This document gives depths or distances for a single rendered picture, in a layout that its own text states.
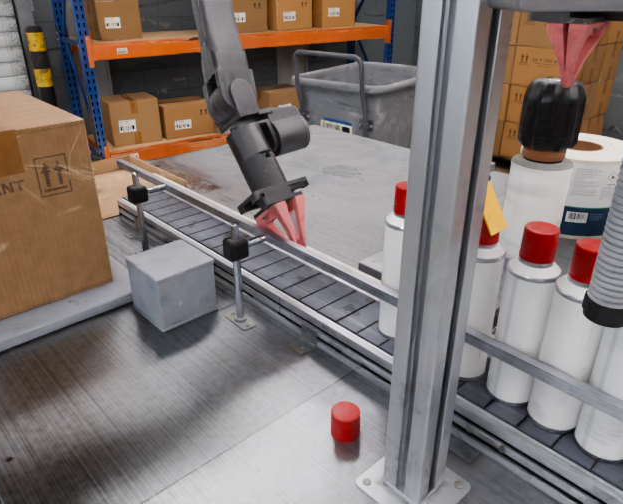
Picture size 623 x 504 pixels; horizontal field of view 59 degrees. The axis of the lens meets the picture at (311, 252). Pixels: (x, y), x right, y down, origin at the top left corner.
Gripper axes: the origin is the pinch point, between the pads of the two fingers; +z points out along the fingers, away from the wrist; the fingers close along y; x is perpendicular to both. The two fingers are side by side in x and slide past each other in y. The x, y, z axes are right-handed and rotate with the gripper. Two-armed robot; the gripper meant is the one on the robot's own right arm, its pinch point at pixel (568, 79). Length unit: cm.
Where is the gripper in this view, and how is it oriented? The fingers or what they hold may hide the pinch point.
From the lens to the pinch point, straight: 75.9
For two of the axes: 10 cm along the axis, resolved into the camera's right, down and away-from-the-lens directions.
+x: -7.2, 3.3, -6.1
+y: -6.9, -3.2, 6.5
